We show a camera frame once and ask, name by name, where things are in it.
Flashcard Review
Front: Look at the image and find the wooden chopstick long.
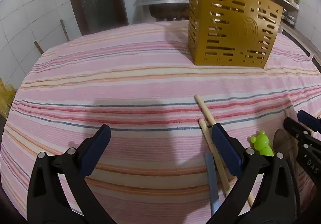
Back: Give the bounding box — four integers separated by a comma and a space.
199, 119, 231, 197

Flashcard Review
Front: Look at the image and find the steel sink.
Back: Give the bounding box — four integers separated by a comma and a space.
134, 0, 189, 22

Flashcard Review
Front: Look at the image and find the green frog-handled utensil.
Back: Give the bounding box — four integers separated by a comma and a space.
250, 130, 274, 157

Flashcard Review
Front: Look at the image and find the light blue silicone spatula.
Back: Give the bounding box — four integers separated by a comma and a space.
205, 152, 219, 215

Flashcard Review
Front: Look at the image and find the pink striped tablecloth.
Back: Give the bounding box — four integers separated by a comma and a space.
1, 21, 320, 223

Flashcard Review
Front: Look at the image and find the yellow perforated utensil holder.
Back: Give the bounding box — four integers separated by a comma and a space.
188, 0, 283, 68

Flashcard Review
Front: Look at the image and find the brown wooden spoon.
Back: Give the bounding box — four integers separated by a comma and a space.
273, 128, 300, 188

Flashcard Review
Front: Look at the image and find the wooden stick against wall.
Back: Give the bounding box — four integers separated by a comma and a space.
60, 19, 70, 42

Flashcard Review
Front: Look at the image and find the yellow plastic bag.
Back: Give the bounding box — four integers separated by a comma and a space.
0, 79, 16, 119

